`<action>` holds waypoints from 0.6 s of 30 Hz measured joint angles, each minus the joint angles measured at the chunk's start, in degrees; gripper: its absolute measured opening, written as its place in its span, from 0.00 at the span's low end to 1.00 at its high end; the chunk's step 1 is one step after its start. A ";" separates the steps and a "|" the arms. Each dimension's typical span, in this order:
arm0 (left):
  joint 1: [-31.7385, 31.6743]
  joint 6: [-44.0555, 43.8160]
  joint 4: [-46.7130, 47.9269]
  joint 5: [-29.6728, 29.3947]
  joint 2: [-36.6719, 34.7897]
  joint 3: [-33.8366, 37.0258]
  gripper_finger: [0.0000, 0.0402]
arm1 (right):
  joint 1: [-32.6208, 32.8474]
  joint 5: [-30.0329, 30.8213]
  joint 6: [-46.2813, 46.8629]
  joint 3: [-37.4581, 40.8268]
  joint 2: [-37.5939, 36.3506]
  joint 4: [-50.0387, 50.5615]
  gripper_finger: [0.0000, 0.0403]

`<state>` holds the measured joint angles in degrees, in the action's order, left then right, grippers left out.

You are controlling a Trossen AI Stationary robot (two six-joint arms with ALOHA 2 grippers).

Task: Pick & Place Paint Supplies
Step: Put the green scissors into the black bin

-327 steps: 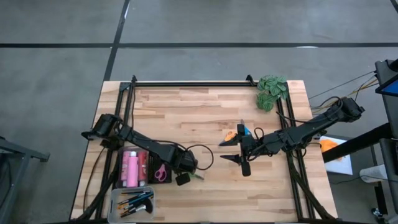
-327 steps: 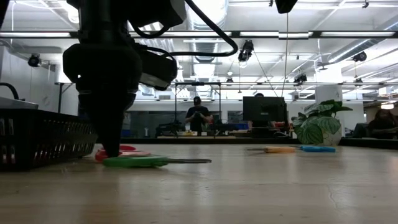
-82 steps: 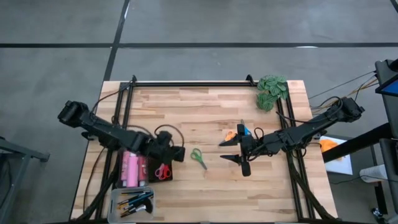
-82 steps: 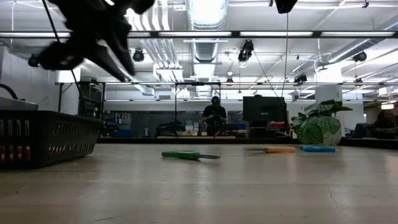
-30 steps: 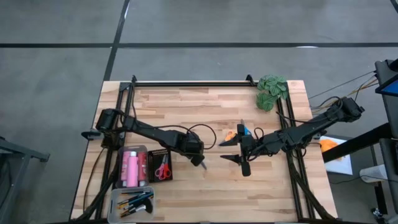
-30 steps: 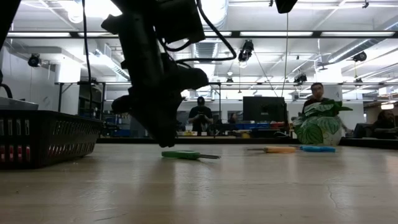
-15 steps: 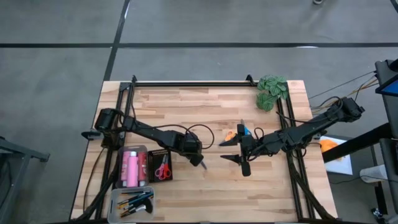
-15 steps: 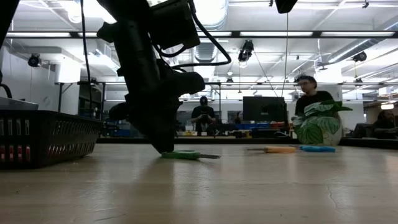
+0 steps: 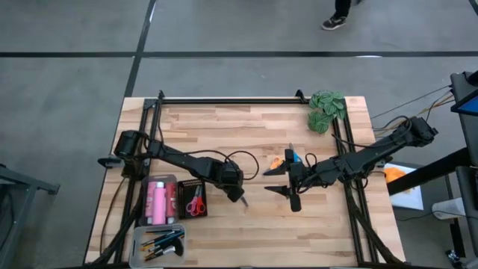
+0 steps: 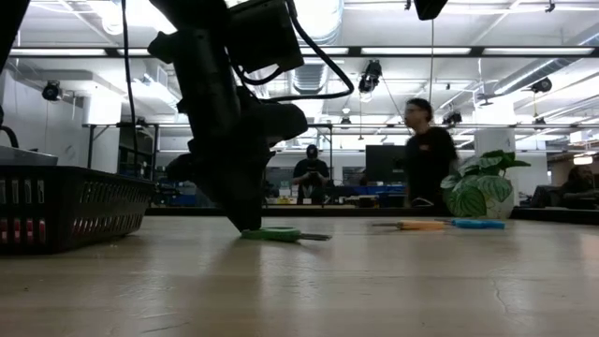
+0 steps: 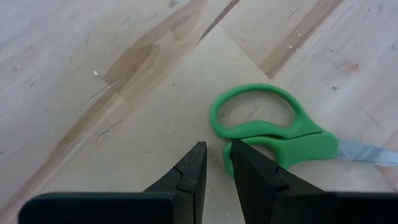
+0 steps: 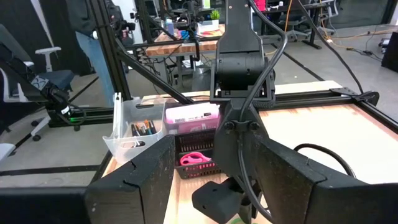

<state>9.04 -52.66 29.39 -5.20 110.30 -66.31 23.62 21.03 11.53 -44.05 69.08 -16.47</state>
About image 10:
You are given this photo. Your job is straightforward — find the orange scissors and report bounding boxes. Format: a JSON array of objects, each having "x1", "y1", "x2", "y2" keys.
[{"x1": 373, "y1": 219, "x2": 446, "y2": 231}]

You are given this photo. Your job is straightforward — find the blue scissors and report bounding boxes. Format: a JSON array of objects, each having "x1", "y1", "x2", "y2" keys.
[{"x1": 449, "y1": 217, "x2": 507, "y2": 230}]

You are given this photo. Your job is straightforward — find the black background monitor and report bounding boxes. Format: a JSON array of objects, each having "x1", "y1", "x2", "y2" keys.
[{"x1": 364, "y1": 144, "x2": 409, "y2": 185}]

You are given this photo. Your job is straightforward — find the person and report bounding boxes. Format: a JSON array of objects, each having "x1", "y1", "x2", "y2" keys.
[
  {"x1": 559, "y1": 164, "x2": 599, "y2": 210},
  {"x1": 402, "y1": 96, "x2": 460, "y2": 210},
  {"x1": 292, "y1": 143, "x2": 331, "y2": 206}
]

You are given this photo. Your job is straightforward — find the black overhead camera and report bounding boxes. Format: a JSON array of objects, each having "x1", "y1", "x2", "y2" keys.
[{"x1": 357, "y1": 59, "x2": 384, "y2": 95}]

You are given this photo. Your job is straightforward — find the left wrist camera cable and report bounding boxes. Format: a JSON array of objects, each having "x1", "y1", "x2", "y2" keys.
[{"x1": 233, "y1": 0, "x2": 356, "y2": 104}]

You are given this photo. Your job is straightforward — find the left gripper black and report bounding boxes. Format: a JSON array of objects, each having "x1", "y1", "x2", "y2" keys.
[{"x1": 148, "y1": 0, "x2": 310, "y2": 233}]

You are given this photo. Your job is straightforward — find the green scissors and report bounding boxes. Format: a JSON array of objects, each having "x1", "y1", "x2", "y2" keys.
[{"x1": 240, "y1": 226, "x2": 333, "y2": 243}]

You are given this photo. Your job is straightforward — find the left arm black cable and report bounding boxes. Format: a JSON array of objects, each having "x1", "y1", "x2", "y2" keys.
[{"x1": 120, "y1": 0, "x2": 142, "y2": 177}]

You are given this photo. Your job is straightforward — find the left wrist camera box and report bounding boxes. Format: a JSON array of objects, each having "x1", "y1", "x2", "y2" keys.
[{"x1": 226, "y1": 0, "x2": 305, "y2": 74}]

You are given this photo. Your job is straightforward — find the green striped potted plant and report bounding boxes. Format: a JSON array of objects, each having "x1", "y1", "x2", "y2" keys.
[{"x1": 439, "y1": 149, "x2": 533, "y2": 221}]

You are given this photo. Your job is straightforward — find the black mesh basket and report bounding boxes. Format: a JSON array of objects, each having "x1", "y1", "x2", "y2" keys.
[{"x1": 0, "y1": 164, "x2": 158, "y2": 256}]

